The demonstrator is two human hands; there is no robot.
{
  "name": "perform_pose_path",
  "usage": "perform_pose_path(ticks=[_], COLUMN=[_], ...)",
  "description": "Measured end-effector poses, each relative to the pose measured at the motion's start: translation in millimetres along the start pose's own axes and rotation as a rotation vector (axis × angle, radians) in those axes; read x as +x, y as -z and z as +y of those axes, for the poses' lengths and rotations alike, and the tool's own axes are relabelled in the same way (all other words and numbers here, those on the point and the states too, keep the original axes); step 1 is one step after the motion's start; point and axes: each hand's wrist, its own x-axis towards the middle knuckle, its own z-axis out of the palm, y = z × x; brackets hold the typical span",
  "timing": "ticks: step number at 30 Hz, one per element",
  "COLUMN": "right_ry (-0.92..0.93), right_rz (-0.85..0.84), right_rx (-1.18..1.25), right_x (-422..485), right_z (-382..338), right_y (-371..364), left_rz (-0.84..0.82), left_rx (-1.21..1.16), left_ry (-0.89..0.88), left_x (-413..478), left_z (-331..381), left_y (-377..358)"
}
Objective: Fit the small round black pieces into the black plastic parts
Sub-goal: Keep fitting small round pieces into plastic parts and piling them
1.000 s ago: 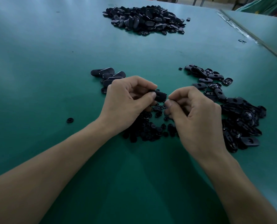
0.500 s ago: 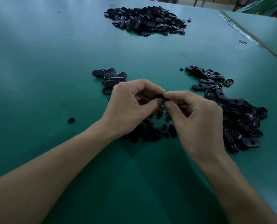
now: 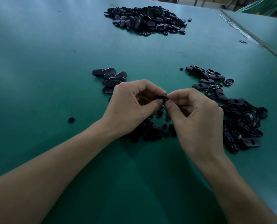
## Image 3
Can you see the person's left hand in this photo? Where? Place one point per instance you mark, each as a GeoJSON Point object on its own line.
{"type": "Point", "coordinates": [129, 109]}

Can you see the person's right hand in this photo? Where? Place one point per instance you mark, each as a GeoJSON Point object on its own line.
{"type": "Point", "coordinates": [199, 128]}

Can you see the pile of small black buttons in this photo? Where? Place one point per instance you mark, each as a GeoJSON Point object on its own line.
{"type": "Point", "coordinates": [148, 133]}

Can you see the pile of black oval shells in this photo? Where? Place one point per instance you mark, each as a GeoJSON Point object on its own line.
{"type": "Point", "coordinates": [243, 126]}

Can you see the lone black ring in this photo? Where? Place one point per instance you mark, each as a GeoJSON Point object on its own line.
{"type": "Point", "coordinates": [71, 120]}

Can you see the person's left forearm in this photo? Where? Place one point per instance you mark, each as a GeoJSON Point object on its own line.
{"type": "Point", "coordinates": [40, 182]}

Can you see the person's right forearm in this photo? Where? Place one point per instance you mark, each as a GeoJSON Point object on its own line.
{"type": "Point", "coordinates": [243, 196]}

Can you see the small black plastic scrap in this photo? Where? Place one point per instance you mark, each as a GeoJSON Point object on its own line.
{"type": "Point", "coordinates": [243, 42]}

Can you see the small open cardboard box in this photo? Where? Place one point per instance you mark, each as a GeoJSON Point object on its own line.
{"type": "Point", "coordinates": [169, 0]}

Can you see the green striped bag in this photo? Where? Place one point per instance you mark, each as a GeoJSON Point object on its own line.
{"type": "Point", "coordinates": [267, 6]}

